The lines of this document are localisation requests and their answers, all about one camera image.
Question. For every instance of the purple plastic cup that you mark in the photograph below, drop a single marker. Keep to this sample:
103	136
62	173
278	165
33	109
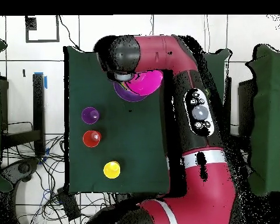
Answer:
88	115

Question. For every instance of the black office chair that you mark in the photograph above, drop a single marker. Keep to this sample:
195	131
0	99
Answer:
21	168

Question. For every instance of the large pink plastic bowl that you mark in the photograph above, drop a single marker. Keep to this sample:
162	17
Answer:
147	84

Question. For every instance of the purple plastic bowl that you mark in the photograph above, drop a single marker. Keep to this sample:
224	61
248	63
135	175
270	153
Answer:
123	94

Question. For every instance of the black power strip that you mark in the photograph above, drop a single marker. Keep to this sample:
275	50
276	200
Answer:
68	205

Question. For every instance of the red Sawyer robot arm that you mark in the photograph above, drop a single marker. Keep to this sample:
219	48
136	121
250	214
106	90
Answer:
168	53

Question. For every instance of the black metal stand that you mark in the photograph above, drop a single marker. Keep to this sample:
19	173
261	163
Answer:
38	112

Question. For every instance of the dark green tablecloth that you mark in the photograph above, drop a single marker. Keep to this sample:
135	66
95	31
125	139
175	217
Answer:
95	151

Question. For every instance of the orange plastic cup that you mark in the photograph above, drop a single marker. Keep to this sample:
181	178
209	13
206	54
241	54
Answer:
89	140

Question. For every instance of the black square frame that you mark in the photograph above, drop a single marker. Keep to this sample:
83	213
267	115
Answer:
57	30

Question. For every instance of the yellow plastic cup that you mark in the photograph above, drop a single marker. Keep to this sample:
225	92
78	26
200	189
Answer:
111	169

